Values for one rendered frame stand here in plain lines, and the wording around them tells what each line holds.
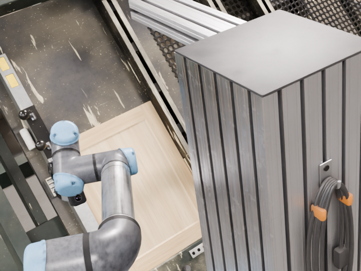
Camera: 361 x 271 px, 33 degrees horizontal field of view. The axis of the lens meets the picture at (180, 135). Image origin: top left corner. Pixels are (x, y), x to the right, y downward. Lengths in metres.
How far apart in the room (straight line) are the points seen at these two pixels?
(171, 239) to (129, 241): 1.08
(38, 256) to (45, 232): 1.01
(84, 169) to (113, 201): 0.22
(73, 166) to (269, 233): 0.68
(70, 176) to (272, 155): 0.74
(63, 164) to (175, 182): 0.87
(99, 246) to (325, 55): 0.58
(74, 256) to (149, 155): 1.19
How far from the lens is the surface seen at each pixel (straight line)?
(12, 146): 4.70
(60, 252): 1.27
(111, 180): 1.50
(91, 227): 2.25
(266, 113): 0.95
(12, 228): 2.19
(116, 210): 1.38
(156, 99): 2.42
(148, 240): 2.34
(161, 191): 2.39
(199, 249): 2.37
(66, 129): 1.66
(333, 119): 1.06
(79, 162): 1.62
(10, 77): 2.34
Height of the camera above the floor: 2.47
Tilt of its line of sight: 31 degrees down
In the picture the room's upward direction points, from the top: 9 degrees counter-clockwise
